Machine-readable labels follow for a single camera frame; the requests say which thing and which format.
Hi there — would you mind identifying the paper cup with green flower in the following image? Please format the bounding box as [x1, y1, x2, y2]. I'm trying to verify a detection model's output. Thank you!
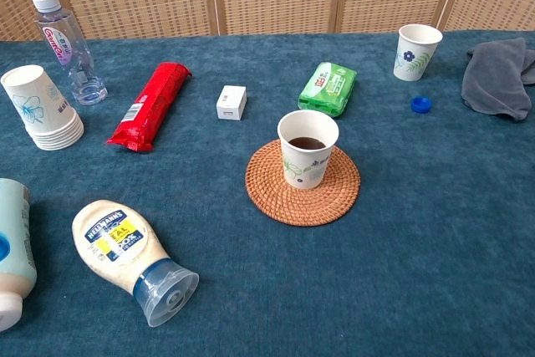
[277, 110, 340, 190]

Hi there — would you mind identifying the blue bottle cap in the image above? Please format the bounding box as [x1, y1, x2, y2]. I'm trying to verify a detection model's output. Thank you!
[410, 96, 433, 115]

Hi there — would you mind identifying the paper cup with blue flower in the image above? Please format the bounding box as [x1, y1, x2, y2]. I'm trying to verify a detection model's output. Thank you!
[393, 23, 444, 82]

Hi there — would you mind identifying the mayonnaise squeeze bottle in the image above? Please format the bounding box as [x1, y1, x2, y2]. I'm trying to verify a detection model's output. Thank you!
[71, 200, 200, 328]

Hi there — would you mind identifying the clear water bottle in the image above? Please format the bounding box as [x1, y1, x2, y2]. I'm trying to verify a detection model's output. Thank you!
[32, 0, 109, 107]

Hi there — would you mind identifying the grey cloth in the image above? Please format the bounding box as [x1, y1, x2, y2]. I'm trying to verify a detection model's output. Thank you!
[461, 37, 535, 122]

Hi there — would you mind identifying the light blue white bottle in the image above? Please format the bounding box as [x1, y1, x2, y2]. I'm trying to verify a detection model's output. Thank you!
[0, 177, 38, 332]

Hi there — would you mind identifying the round woven rattan coaster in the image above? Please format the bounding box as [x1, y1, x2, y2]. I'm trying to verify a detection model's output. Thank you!
[245, 140, 362, 227]

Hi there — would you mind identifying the small white box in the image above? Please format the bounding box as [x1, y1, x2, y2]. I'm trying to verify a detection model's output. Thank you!
[216, 84, 248, 121]

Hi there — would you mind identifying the green tissue pack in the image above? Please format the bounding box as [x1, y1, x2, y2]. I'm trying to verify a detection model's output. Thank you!
[297, 61, 358, 119]

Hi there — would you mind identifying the red snack package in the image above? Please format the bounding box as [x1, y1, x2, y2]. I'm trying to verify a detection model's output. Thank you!
[106, 61, 193, 153]

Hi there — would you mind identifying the blue tablecloth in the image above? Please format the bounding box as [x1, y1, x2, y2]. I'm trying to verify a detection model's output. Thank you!
[0, 29, 535, 357]

